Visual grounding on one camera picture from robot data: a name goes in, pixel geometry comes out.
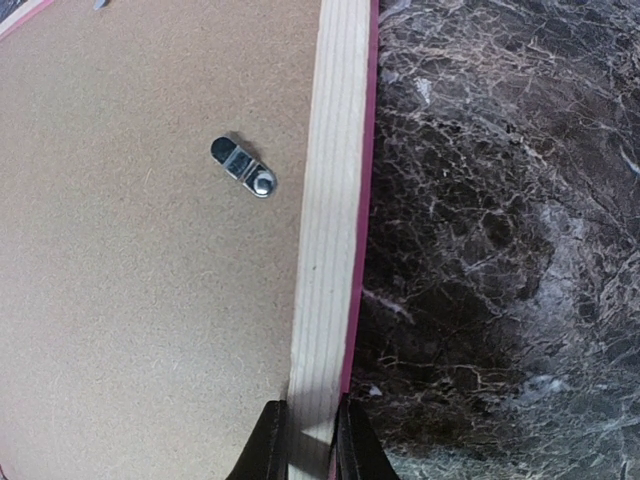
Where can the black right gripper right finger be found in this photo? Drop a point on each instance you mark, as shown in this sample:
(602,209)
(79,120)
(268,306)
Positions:
(357,452)

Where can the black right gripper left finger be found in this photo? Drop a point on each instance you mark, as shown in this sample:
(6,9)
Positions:
(265,454)

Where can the brown fibreboard backing board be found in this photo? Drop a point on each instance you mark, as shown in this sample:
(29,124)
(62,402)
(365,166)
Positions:
(150,250)

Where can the wooden pink picture frame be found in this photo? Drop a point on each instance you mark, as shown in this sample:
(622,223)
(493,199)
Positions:
(330,225)

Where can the metal turn clip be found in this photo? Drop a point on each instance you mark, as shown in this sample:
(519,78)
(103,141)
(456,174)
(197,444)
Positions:
(242,162)

